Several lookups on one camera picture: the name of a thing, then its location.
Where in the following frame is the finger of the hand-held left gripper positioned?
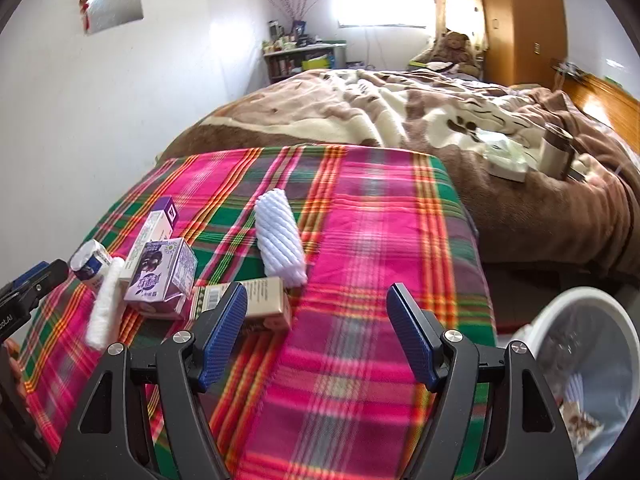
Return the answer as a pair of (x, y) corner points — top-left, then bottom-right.
(0, 259), (70, 302)

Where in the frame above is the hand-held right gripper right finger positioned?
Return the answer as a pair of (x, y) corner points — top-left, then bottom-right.
(387, 282), (581, 480)

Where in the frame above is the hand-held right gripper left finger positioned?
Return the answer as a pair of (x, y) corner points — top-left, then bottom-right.
(57, 281), (249, 480)

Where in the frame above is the beige drink carton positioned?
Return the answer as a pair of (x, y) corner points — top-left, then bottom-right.
(192, 277), (293, 333)

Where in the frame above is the small white bottle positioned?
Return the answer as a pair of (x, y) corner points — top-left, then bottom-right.
(69, 239), (113, 288)

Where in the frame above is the purple milk carton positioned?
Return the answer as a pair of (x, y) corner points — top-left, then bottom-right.
(124, 239), (198, 321)

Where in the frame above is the large white ribbed foam sleeve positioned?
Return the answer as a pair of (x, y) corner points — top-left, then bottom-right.
(254, 187), (309, 289)

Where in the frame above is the long purple white box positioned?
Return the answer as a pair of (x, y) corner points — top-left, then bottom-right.
(120, 196), (180, 281)

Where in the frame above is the white round trash bin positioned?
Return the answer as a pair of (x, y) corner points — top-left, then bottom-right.
(520, 286), (640, 480)

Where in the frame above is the pink green plaid blanket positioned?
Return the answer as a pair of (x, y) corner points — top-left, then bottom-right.
(12, 145), (498, 480)

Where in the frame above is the translucent bin liner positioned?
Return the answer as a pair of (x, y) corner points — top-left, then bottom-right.
(537, 305), (640, 476)

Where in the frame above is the white tissue box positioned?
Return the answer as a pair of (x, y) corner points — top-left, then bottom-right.
(477, 127), (531, 183)

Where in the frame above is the steel thermos cup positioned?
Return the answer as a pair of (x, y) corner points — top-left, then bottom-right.
(537, 122), (576, 181)

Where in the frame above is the brown cream fleece blanket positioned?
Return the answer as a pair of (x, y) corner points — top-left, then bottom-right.
(157, 67), (640, 281)

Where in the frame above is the small shelf desk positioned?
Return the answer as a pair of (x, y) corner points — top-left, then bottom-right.
(262, 42), (348, 83)

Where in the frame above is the brown teddy bear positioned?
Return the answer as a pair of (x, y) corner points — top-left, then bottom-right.
(430, 31), (481, 77)

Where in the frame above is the row of cosmetic bottles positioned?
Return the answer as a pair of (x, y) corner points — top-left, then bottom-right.
(262, 20), (321, 56)

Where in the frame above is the wooden headboard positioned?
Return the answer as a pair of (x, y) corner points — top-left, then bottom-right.
(562, 72), (640, 153)

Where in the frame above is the power strip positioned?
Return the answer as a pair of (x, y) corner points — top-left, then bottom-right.
(552, 59), (588, 79)

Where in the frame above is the window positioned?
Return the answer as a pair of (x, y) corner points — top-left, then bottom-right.
(334, 0), (433, 29)

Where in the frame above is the wooden wardrobe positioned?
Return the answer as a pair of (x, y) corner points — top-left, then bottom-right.
(475, 0), (568, 91)

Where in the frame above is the dried branch bouquet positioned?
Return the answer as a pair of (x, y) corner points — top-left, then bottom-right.
(265, 0), (328, 36)

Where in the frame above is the patterned curtain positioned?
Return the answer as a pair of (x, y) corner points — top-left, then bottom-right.
(427, 0), (488, 53)

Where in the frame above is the silver wall panel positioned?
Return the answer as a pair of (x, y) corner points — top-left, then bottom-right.
(80, 0), (144, 36)

